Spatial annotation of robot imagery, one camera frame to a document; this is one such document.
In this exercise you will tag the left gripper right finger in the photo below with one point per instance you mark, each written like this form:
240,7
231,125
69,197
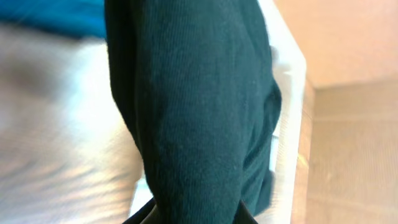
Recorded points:
243,216

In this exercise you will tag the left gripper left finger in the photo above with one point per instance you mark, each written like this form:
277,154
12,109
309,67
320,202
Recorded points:
148,214

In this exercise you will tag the black cloth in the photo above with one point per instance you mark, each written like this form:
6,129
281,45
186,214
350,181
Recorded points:
192,109

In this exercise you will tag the blue denim jeans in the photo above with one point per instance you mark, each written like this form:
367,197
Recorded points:
74,18

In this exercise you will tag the clear plastic storage bin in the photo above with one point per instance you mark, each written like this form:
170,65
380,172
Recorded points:
286,109

